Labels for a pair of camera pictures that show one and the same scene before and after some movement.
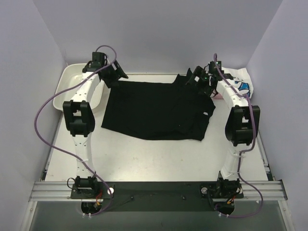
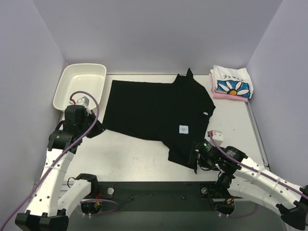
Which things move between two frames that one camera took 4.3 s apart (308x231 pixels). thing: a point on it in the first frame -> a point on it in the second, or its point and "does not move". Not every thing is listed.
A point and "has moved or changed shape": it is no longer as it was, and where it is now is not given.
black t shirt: [169, 109] has moved or changed shape
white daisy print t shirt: [242, 79] does not move
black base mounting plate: [159, 196] does not move
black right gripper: [197, 78] -> [195, 156]
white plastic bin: [70, 78] does not move
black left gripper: [115, 72] -> [94, 125]
